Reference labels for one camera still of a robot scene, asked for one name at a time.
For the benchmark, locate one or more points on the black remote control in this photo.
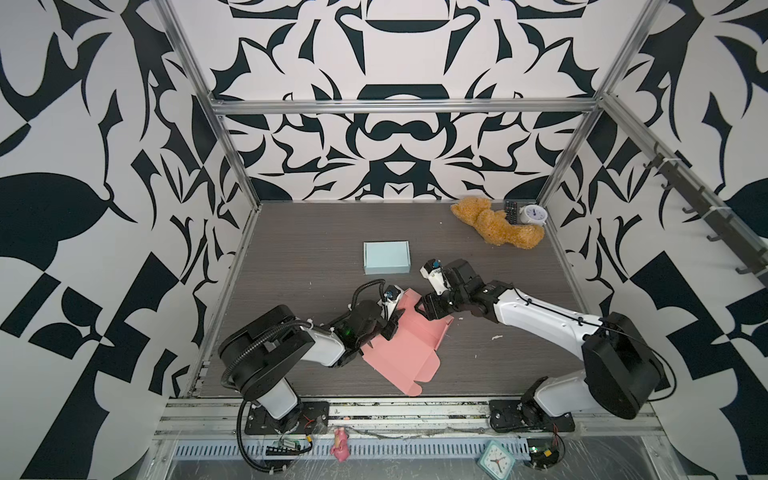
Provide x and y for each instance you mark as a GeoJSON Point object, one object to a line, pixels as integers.
{"type": "Point", "coordinates": [511, 209]}

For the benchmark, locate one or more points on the pink small toy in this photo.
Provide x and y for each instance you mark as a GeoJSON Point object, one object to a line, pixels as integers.
{"type": "Point", "coordinates": [340, 449]}

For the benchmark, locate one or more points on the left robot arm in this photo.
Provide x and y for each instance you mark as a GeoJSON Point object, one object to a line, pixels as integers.
{"type": "Point", "coordinates": [258, 357]}

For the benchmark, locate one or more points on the green circuit board left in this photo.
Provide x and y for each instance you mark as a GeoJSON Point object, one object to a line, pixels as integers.
{"type": "Point", "coordinates": [287, 447]}

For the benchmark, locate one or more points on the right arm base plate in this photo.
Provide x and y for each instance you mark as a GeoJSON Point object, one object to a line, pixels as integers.
{"type": "Point", "coordinates": [517, 416]}

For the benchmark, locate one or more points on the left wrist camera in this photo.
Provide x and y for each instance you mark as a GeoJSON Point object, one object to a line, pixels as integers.
{"type": "Point", "coordinates": [391, 298]}

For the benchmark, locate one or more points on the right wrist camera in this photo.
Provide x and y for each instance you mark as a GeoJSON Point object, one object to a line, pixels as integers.
{"type": "Point", "coordinates": [432, 272]}

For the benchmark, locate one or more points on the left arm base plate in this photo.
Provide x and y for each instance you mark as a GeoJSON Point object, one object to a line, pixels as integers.
{"type": "Point", "coordinates": [313, 414]}

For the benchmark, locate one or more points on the light blue paper box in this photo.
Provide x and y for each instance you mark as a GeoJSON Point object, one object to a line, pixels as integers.
{"type": "Point", "coordinates": [386, 258]}

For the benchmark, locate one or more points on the teal square clock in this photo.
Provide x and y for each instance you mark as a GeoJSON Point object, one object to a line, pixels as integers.
{"type": "Point", "coordinates": [496, 461]}

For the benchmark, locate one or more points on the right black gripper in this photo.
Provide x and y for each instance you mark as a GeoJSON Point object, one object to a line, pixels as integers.
{"type": "Point", "coordinates": [431, 302]}

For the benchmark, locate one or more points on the circuit board right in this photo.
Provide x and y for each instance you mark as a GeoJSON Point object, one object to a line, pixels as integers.
{"type": "Point", "coordinates": [544, 454]}

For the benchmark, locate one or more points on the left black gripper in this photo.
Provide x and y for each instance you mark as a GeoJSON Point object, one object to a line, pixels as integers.
{"type": "Point", "coordinates": [392, 325]}

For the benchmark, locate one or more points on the brown teddy bear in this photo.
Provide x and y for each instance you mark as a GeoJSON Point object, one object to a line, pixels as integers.
{"type": "Point", "coordinates": [493, 226]}

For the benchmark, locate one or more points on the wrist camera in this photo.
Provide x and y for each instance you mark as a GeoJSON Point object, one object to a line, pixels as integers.
{"type": "Point", "coordinates": [391, 298]}
{"type": "Point", "coordinates": [432, 272]}

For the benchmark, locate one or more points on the pink paper box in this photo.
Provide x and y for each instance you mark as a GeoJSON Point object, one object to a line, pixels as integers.
{"type": "Point", "coordinates": [410, 358]}

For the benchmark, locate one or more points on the black coat hook rail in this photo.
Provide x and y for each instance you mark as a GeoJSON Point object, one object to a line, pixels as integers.
{"type": "Point", "coordinates": [704, 204]}

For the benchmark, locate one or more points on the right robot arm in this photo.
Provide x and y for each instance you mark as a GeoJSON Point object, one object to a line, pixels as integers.
{"type": "Point", "coordinates": [620, 370]}

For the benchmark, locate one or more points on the white round alarm clock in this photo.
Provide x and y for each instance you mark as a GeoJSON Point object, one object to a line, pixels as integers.
{"type": "Point", "coordinates": [533, 214]}

